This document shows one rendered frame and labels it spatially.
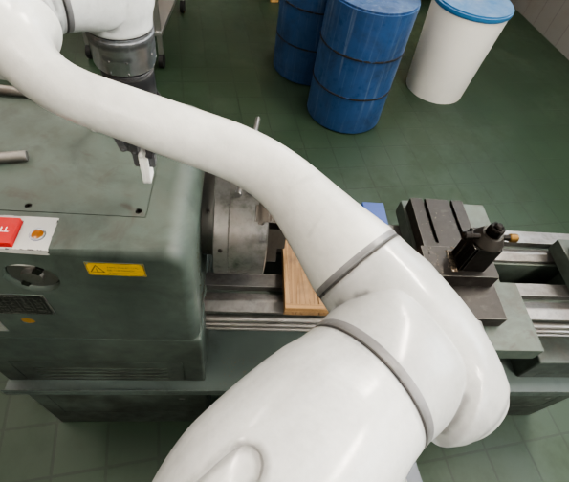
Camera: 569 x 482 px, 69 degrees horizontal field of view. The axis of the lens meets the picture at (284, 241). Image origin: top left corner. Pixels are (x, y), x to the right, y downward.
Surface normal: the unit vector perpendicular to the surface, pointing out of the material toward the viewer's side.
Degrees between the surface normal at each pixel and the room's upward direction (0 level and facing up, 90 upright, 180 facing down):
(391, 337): 3
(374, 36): 90
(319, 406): 8
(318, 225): 40
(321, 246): 47
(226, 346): 0
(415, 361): 16
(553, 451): 0
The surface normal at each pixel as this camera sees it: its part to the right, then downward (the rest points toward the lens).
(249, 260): 0.04, 0.75
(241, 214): 0.11, 0.07
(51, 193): 0.12, -0.59
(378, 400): 0.40, -0.48
